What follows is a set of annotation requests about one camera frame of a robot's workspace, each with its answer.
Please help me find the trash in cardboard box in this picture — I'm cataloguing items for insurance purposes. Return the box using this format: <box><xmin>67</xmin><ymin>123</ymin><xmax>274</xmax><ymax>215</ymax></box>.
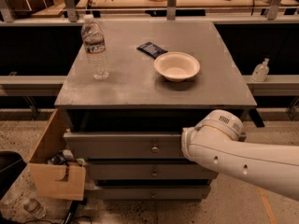
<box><xmin>45</xmin><ymin>149</ymin><xmax>86</xmax><ymax>166</ymax></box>

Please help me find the grey drawer cabinet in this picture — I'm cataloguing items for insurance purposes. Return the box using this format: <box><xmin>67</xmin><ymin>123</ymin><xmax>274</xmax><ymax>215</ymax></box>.
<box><xmin>55</xmin><ymin>21</ymin><xmax>256</xmax><ymax>191</ymax></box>

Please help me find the cardboard box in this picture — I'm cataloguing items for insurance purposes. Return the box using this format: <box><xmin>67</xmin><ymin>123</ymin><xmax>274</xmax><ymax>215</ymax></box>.
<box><xmin>26</xmin><ymin>109</ymin><xmax>86</xmax><ymax>201</ymax></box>

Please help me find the hand sanitizer bottle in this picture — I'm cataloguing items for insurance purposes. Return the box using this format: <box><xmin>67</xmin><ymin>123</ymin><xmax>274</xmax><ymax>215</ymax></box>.
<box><xmin>251</xmin><ymin>58</ymin><xmax>269</xmax><ymax>82</ymax></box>

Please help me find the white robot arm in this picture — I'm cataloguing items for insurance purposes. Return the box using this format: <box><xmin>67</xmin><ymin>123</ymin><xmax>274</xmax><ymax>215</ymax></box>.
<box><xmin>181</xmin><ymin>110</ymin><xmax>299</xmax><ymax>201</ymax></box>

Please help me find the grey bottom drawer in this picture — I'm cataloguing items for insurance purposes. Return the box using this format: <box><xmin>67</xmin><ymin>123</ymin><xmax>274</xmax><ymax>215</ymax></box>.
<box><xmin>96</xmin><ymin>186</ymin><xmax>210</xmax><ymax>200</ymax></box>

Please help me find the grey top drawer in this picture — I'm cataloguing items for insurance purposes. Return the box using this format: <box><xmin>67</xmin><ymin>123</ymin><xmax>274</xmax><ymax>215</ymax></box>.
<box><xmin>64</xmin><ymin>133</ymin><xmax>183</xmax><ymax>160</ymax></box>

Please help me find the clear plastic water bottle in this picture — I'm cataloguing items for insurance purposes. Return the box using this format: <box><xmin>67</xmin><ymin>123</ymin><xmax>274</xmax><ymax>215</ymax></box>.
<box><xmin>81</xmin><ymin>14</ymin><xmax>109</xmax><ymax>80</ymax></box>

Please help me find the empty plastic bottle on floor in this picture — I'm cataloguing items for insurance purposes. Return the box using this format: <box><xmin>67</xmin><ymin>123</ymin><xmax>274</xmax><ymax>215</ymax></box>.
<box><xmin>23</xmin><ymin>198</ymin><xmax>47</xmax><ymax>219</ymax></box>

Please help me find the grey middle drawer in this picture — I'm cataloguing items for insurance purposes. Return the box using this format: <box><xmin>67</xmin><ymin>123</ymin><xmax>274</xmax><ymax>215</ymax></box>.
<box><xmin>89</xmin><ymin>160</ymin><xmax>218</xmax><ymax>180</ymax></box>

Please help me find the grey metal railing frame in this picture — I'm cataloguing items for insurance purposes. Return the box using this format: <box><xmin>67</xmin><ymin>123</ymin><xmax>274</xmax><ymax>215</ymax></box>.
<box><xmin>1</xmin><ymin>0</ymin><xmax>299</xmax><ymax>24</ymax></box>

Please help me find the white paper bowl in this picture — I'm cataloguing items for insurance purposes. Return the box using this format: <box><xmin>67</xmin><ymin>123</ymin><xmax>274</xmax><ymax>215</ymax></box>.
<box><xmin>154</xmin><ymin>52</ymin><xmax>200</xmax><ymax>82</ymax></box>

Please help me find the grey drawer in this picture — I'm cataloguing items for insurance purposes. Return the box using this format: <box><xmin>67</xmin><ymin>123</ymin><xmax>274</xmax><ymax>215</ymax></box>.
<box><xmin>96</xmin><ymin>186</ymin><xmax>210</xmax><ymax>200</ymax></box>
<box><xmin>89</xmin><ymin>160</ymin><xmax>218</xmax><ymax>180</ymax></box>
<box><xmin>64</xmin><ymin>133</ymin><xmax>183</xmax><ymax>160</ymax></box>

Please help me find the dark blue snack packet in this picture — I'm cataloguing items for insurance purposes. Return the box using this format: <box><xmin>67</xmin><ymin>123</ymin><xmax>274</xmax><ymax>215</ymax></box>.
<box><xmin>137</xmin><ymin>42</ymin><xmax>166</xmax><ymax>59</ymax></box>

